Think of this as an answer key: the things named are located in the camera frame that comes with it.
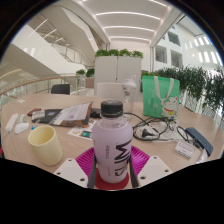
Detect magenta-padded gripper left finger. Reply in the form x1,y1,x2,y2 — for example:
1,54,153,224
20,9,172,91
53,147,98,189

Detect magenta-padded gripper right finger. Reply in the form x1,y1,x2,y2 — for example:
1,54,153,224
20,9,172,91
128,145,174,188

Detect pink drink bottle black cap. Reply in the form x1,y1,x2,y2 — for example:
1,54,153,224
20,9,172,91
91,99,134,184

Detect colourful sticker sheet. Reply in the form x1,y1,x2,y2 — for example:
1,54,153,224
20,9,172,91
67,119,98,140

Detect pale yellow mug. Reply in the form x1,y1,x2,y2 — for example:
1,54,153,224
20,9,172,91
27,125,64,167

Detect small white box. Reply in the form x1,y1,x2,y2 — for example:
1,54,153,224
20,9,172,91
174,140,195,159

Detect dark blue pouch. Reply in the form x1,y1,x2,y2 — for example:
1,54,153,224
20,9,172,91
184,126,214,157

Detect green tote bag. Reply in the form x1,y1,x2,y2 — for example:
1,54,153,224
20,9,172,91
141,75,181,119

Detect white card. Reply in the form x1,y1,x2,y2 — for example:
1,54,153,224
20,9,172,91
32,110,46,121

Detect clear shaker bottle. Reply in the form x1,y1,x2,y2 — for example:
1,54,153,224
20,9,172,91
120,74,138,116

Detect white computer mouse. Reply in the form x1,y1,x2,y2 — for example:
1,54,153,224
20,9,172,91
13,122,31,135

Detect red and black phone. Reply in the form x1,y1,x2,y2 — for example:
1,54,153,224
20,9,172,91
27,107,42,117

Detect black chair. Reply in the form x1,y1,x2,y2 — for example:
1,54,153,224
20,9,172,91
50,83,72,96

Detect planter with green plant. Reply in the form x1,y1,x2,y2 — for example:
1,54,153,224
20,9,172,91
75,68,96,89

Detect white cabinet with plants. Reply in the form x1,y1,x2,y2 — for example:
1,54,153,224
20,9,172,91
93,48,144,98

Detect row of green plants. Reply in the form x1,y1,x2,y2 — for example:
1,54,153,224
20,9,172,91
141,64,224,113

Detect ceiling light strips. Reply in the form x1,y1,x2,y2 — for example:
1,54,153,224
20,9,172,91
94,0,168,43

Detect tangle of black cables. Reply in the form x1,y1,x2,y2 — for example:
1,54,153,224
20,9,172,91
124,112,191,143

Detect glass railing with wooden rail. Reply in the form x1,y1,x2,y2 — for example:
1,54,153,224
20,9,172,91
0,73,79,101

